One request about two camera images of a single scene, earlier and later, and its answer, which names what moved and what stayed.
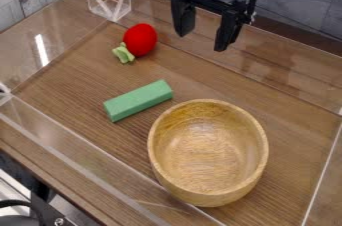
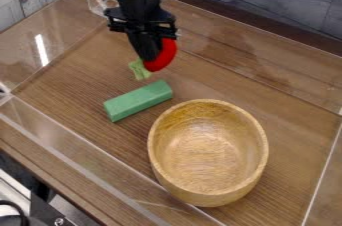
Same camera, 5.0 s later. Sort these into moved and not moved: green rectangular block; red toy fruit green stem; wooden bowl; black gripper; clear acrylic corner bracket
Moved: black gripper; red toy fruit green stem
Not moved: green rectangular block; wooden bowl; clear acrylic corner bracket
